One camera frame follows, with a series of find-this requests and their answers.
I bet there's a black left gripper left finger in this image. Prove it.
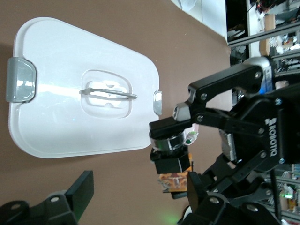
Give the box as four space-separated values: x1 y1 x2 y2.
0 170 95 225

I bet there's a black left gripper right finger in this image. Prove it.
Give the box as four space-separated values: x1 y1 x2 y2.
177 171 280 225

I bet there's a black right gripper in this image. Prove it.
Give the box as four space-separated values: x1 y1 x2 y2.
148 63 300 195

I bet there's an orange and black switch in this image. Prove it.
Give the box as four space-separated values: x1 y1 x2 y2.
149 132 196 200

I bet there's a white lidded storage box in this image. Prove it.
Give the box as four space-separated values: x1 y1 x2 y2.
8 16 163 159

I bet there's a brown cardboard box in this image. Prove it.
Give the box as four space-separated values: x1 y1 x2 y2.
258 13 276 56

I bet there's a metal shelving rack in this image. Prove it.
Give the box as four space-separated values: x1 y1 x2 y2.
225 0 300 99

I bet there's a clear green switch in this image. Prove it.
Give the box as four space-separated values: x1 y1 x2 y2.
185 131 200 145

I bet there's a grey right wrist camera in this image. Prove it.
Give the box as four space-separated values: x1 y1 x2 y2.
242 56 276 95

